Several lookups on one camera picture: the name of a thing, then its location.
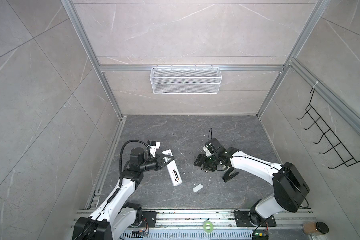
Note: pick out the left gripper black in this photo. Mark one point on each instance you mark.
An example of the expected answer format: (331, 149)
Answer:
(159, 161)

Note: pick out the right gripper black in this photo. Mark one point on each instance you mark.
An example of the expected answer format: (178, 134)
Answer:
(201, 161)

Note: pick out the white battery cover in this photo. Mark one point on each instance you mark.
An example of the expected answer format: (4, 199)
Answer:
(197, 188)

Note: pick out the white remote control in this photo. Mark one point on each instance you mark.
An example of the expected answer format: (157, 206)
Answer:
(172, 168)

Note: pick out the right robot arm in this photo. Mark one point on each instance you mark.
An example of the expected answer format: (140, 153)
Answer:
(290, 189)

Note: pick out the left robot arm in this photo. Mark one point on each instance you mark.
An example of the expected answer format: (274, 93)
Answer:
(116, 214)

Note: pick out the green tape roll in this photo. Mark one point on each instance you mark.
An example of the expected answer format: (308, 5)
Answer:
(208, 226)

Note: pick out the amber jar black lid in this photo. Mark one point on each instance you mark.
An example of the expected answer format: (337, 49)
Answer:
(315, 228)

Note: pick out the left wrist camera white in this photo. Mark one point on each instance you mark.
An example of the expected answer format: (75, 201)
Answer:
(153, 146)

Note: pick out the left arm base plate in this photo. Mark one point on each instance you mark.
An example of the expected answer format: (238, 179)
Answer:
(147, 219)

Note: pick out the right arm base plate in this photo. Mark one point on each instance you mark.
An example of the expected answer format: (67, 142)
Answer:
(252, 219)

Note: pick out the white wire mesh basket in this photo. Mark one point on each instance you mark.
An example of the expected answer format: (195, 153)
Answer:
(185, 80)

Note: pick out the black wire hook rack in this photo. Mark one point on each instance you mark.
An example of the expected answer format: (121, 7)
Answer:
(327, 133)

